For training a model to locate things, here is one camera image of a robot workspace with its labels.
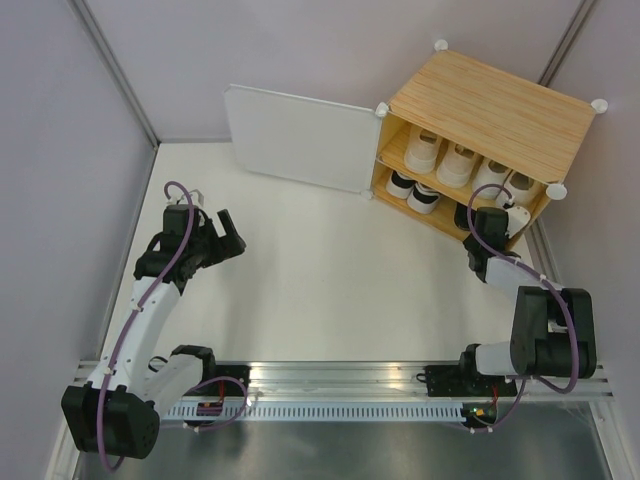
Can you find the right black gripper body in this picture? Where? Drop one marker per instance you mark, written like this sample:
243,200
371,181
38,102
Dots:
469,243

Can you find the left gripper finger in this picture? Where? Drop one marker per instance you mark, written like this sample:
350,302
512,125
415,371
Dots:
207,228
231,241

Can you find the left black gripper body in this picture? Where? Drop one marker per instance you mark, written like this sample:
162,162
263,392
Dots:
209,250

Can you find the white leather sneaker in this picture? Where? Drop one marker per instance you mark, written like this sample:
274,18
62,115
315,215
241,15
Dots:
490,172
520,188

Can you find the black and white sneaker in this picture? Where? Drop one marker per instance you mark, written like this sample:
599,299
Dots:
423,199

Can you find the beige lace sneaker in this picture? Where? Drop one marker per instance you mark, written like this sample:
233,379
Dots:
423,149

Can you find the white translucent cabinet door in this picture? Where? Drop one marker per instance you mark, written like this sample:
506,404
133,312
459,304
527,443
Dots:
304,139

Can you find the black canvas sneaker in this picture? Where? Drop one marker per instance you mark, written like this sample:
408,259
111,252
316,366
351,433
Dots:
460,217

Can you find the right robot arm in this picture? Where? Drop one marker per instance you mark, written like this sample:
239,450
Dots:
552,335

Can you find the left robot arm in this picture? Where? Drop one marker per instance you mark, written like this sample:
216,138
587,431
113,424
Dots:
117,412

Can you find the wooden shoe cabinet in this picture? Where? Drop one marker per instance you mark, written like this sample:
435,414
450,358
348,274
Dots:
528,128

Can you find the aluminium rail with cable duct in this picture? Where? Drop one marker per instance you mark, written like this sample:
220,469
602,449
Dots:
363,392

